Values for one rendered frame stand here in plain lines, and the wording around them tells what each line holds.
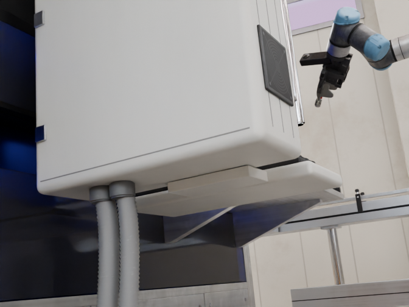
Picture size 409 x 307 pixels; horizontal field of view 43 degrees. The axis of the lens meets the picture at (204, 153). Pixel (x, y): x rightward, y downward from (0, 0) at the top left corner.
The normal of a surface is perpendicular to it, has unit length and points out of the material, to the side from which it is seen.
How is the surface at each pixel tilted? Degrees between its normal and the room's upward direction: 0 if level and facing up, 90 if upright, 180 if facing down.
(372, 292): 90
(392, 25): 90
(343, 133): 90
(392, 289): 90
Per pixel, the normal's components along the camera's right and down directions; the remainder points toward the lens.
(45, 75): -0.51, -0.17
